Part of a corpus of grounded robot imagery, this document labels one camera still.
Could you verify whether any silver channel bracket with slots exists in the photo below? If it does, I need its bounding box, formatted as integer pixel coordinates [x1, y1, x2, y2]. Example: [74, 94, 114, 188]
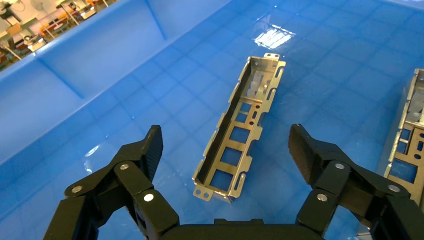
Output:
[192, 52, 287, 204]
[383, 68, 424, 208]

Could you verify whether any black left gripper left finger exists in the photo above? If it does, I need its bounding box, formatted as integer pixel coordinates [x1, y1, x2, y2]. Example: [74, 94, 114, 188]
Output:
[43, 124, 181, 240]

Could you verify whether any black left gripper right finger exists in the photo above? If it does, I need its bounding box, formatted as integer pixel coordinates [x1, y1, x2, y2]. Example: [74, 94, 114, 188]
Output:
[288, 123, 424, 240]

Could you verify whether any blue plastic bin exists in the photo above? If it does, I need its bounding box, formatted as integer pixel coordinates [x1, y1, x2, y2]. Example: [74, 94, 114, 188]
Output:
[0, 0, 424, 240]

